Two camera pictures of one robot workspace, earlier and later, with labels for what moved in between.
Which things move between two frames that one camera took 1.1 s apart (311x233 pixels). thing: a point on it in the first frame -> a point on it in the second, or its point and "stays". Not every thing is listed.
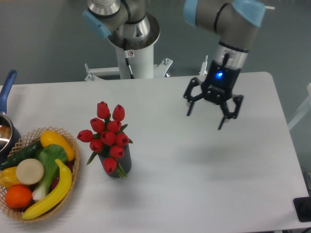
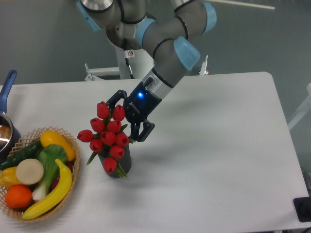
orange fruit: [18, 197] stays
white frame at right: [305, 108] stays
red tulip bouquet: [107, 135] stays
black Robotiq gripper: [217, 88] -> [137, 106]
